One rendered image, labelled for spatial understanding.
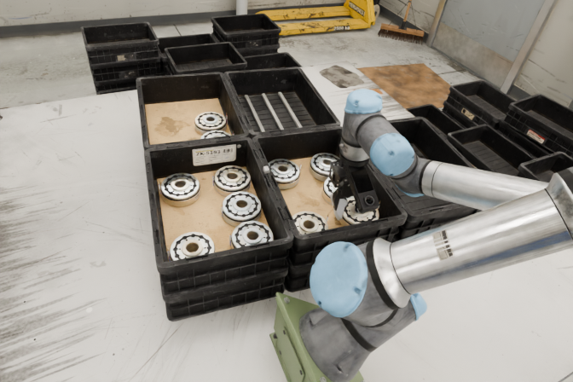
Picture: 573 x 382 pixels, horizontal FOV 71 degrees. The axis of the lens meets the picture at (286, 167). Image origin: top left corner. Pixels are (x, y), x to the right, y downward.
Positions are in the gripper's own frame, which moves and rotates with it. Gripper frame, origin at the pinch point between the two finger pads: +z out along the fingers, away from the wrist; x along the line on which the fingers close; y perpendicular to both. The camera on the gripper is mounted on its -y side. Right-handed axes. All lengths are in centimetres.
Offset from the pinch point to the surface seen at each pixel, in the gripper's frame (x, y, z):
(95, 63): 77, 172, 31
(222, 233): 32.6, 5.1, 1.4
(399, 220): -9.0, -8.6, -5.0
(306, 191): 6.1, 15.0, 3.4
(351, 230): 3.9, -8.8, -5.9
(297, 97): -8, 65, 4
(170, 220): 44.4, 12.1, 0.4
